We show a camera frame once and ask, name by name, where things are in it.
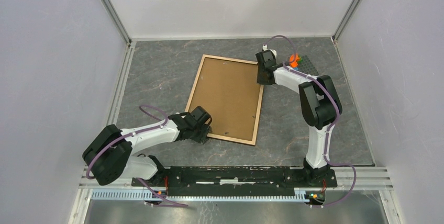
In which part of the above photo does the brown cardboard backing board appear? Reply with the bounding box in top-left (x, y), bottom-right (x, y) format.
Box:
top-left (187, 58), bottom-right (261, 142)

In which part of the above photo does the wooden picture frame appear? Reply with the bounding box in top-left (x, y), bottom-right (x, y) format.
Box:
top-left (184, 54), bottom-right (264, 147)

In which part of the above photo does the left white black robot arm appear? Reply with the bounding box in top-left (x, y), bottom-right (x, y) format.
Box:
top-left (82, 105), bottom-right (212, 186)

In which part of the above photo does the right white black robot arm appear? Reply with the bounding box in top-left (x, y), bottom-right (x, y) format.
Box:
top-left (256, 48), bottom-right (342, 186)

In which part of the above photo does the orange arch block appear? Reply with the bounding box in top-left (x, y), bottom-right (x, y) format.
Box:
top-left (288, 53), bottom-right (301, 69)

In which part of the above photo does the grey building block baseplate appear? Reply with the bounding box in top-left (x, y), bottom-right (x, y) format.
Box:
top-left (298, 55), bottom-right (319, 76)

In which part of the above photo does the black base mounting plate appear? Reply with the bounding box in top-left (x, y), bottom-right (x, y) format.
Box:
top-left (146, 166), bottom-right (338, 197)

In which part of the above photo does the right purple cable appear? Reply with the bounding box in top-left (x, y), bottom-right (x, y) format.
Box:
top-left (264, 35), bottom-right (357, 208)

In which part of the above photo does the white slotted cable duct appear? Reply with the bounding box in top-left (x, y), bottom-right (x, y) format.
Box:
top-left (91, 189), bottom-right (309, 203)

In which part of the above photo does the aluminium rail frame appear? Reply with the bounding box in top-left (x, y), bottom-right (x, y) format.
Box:
top-left (79, 166), bottom-right (394, 191)

